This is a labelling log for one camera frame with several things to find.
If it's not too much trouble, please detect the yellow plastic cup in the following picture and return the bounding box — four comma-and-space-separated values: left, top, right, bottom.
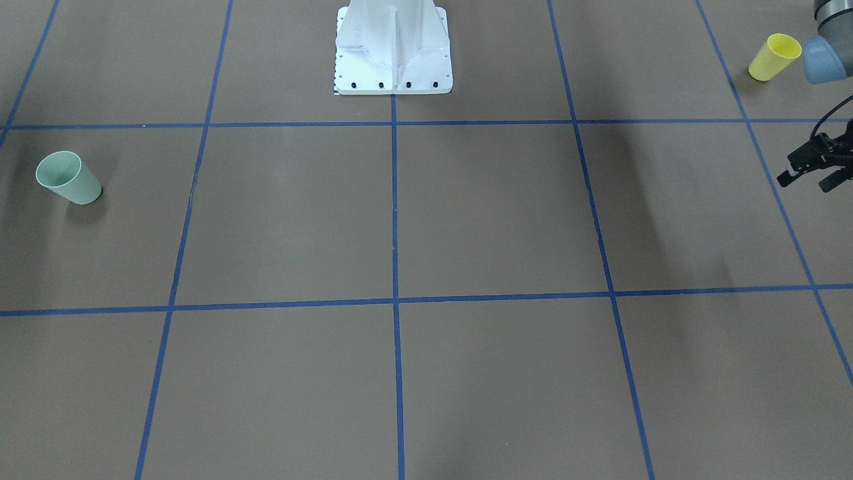
747, 33, 802, 82

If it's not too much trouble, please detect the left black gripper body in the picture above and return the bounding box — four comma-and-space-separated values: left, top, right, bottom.
826, 131, 852, 167

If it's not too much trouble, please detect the green plastic cup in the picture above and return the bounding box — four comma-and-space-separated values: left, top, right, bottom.
35, 150, 103, 205

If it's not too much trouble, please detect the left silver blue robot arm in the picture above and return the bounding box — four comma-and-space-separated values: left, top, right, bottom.
776, 1, 852, 193

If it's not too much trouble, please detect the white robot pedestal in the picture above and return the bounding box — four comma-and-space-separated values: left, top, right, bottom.
333, 1, 454, 95

